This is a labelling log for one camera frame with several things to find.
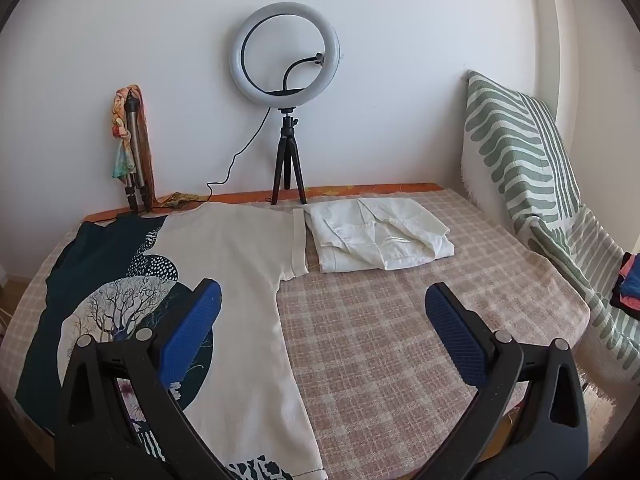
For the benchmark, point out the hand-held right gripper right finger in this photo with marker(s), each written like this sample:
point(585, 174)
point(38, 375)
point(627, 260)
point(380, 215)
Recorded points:
point(452, 330)

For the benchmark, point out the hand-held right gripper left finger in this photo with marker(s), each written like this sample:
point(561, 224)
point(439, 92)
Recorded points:
point(197, 320)

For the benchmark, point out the cream and teal printed t-shirt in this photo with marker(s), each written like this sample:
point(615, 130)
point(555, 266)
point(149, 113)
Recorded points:
point(240, 270)

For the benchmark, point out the pile of colourful clothes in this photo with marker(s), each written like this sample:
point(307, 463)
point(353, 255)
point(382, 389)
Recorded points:
point(627, 285)

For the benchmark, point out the pink plaid blanket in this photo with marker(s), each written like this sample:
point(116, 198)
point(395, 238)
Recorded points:
point(380, 320)

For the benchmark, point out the folded white garment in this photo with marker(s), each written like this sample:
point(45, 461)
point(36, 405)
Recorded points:
point(380, 235)

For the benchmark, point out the orange leaf print bedsheet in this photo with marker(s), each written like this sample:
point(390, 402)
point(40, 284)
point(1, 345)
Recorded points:
point(250, 195)

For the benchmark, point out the green striped throw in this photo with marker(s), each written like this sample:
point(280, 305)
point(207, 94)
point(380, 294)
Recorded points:
point(505, 140)

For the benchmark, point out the orange patterned scarf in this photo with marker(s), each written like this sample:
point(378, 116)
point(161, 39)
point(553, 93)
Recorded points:
point(120, 130)

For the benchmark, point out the folded grey tripod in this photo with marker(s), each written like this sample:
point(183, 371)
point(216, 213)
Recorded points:
point(132, 125)

